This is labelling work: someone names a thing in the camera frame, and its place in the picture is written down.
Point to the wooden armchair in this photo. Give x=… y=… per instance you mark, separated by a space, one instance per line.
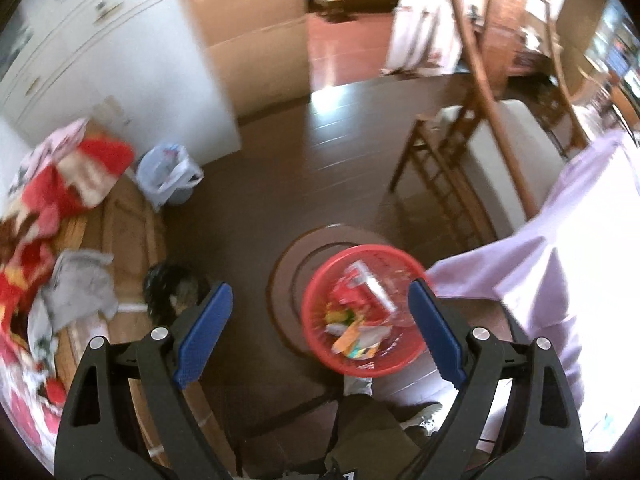
x=480 y=85

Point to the red printed blanket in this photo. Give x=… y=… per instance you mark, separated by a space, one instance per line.
x=50 y=195

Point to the pink curtain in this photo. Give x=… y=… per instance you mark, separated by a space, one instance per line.
x=420 y=20

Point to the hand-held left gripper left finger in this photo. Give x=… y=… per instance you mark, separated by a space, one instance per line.
x=202 y=335

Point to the white sneaker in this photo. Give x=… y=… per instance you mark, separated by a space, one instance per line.
x=425 y=417

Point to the round brown mat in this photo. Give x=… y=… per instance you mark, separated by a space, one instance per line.
x=285 y=270

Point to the grey white cloth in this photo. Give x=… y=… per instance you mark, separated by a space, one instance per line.
x=80 y=285

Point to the white plastic bag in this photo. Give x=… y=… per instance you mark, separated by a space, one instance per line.
x=167 y=175

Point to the wooden bench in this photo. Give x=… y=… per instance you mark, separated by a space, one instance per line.
x=130 y=230

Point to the purple tablecloth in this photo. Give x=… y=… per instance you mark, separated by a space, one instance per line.
x=575 y=260

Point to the red plastic basket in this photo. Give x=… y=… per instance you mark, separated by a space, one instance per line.
x=312 y=320

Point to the dark wooden cabinet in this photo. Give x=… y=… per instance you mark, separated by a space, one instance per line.
x=510 y=35

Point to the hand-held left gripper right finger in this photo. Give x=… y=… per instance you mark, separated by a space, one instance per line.
x=435 y=332

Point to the white cabinet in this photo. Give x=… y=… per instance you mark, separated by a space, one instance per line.
x=125 y=70

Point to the white seat cushion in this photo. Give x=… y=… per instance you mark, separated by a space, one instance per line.
x=510 y=160

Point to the person's olive pants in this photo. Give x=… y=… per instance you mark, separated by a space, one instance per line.
x=370 y=430

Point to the black plastic bag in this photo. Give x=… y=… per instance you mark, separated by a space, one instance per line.
x=170 y=285

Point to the large brown cardboard box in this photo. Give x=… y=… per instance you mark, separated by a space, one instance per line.
x=250 y=25

